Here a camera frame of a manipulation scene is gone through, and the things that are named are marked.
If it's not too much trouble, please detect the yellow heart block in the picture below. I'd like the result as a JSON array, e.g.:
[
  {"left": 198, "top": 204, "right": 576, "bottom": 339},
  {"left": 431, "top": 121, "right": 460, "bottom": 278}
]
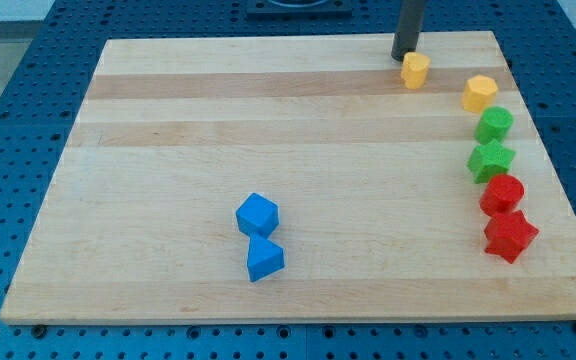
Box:
[{"left": 401, "top": 52, "right": 431, "bottom": 90}]

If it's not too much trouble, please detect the yellow hexagon block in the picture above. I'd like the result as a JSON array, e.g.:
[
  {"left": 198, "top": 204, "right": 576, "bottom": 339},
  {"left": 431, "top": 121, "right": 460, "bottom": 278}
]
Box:
[{"left": 461, "top": 75, "right": 498, "bottom": 114}]

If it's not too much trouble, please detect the blue cube block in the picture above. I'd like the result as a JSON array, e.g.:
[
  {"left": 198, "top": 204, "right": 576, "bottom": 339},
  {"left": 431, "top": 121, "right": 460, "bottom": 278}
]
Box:
[{"left": 236, "top": 193, "right": 279, "bottom": 237}]

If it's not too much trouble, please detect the light wooden board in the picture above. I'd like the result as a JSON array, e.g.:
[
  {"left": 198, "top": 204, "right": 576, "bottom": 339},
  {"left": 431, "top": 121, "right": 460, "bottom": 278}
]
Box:
[{"left": 0, "top": 31, "right": 576, "bottom": 325}]

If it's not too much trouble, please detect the blue triangular prism block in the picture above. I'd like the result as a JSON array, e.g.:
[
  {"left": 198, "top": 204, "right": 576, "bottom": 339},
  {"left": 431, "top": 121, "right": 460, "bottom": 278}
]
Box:
[{"left": 246, "top": 233, "right": 285, "bottom": 282}]

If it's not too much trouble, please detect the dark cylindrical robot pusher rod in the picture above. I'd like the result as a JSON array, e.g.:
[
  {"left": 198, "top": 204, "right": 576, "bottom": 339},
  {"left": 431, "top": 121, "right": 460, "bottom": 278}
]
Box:
[{"left": 391, "top": 0, "right": 427, "bottom": 62}]

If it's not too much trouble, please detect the green star block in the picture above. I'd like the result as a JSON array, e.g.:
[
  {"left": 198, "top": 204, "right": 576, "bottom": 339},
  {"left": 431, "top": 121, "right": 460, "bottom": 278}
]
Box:
[{"left": 467, "top": 139, "right": 516, "bottom": 184}]

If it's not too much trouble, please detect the red cylinder block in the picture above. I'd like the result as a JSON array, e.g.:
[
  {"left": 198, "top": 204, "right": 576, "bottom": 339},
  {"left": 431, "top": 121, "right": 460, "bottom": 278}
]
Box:
[{"left": 479, "top": 174, "right": 525, "bottom": 216}]

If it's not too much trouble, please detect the green cylinder block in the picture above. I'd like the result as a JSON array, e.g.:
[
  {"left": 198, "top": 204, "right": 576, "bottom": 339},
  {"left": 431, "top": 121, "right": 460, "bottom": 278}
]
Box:
[{"left": 474, "top": 106, "right": 514, "bottom": 144}]

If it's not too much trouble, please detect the red star block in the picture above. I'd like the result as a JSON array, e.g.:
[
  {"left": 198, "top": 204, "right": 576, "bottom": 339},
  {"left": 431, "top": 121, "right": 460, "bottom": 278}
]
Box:
[{"left": 484, "top": 210, "right": 539, "bottom": 264}]

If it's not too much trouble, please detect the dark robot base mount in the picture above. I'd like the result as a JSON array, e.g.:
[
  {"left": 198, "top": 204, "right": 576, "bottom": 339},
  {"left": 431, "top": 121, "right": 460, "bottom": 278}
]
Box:
[{"left": 245, "top": 0, "right": 353, "bottom": 19}]

